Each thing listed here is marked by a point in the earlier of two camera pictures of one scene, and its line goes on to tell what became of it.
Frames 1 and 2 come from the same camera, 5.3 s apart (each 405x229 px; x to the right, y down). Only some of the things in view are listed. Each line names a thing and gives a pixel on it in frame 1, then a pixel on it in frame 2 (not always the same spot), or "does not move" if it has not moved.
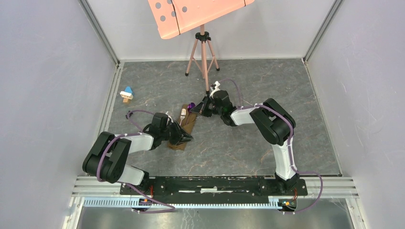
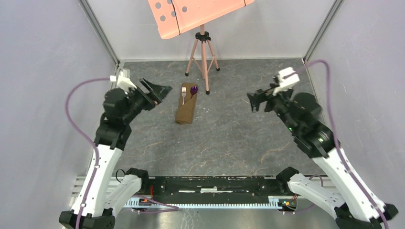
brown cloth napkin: (187, 124) → (185, 113)
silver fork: (183, 115) → (184, 94)
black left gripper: (181, 136) → (158, 92)
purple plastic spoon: (189, 107) → (193, 90)
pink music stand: (174, 17) does not move
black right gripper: (201, 108) → (260, 95)
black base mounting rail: (216, 186) does not move
